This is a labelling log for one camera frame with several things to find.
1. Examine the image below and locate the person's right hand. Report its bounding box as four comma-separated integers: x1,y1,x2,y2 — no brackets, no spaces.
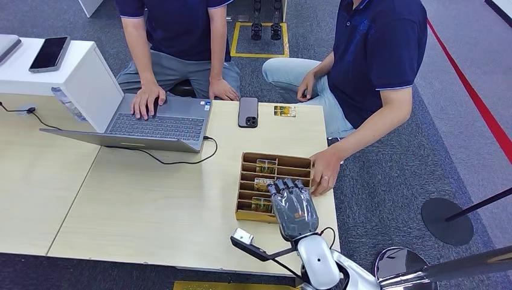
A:
296,71,317,103
130,82,167,121

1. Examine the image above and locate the black robot foot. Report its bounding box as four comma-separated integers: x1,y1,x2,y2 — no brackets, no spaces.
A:
250,0,263,42
270,0,283,42

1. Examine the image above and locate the black stanchion pole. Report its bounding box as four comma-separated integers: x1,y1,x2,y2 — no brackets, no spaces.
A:
444,187,512,223

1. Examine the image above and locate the grey closed laptop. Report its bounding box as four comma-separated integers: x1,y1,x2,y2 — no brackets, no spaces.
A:
0,34,22,64

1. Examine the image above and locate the black stanchion base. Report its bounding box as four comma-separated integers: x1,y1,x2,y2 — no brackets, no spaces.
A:
420,196,475,247

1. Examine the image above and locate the person's left hand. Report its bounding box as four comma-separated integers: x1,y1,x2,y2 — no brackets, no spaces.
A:
208,78,241,102
310,146,344,197

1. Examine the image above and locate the white panel with dark edge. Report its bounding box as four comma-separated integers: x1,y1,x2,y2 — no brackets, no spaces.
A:
484,0,512,29

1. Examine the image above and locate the dark grey smartphone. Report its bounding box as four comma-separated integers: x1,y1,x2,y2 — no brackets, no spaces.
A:
238,97,259,129

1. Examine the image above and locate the chrome stanchion base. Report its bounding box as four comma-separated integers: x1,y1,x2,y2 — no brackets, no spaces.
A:
374,246,439,290

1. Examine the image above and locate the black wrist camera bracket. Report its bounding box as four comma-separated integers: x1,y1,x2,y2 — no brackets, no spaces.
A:
230,236,300,263

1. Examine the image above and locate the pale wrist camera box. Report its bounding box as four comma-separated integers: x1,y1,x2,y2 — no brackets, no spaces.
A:
232,228,255,246

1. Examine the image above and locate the black laptop power cable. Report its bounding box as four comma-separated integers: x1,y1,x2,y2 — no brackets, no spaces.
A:
103,136,219,166

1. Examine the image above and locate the clear plastic bottle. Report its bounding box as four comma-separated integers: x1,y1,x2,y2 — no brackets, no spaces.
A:
51,86,87,123

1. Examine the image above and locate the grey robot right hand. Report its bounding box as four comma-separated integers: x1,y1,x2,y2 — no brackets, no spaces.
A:
266,179,320,242

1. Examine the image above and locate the person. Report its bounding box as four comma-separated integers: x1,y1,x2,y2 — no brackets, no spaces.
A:
115,0,242,121
261,0,429,197

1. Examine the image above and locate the wooden card organizer tray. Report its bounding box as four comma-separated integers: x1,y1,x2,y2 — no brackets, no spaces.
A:
235,151,313,224

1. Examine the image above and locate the black stool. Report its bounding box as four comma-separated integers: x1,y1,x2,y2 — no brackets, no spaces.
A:
168,79,197,99

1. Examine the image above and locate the grey stanchion pole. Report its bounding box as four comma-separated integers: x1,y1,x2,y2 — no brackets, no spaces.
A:
380,245,512,288

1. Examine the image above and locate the black screen smartphone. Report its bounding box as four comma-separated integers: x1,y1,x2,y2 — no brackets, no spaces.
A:
28,36,71,74

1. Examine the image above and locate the white box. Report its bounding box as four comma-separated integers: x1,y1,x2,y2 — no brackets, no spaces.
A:
0,37,124,134

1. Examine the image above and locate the yellow hotel key card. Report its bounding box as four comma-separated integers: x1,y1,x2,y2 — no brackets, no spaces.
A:
254,178,277,193
251,196,274,214
274,105,297,118
255,159,278,175

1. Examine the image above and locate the thin black cable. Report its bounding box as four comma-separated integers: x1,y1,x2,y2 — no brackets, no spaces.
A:
0,101,62,131

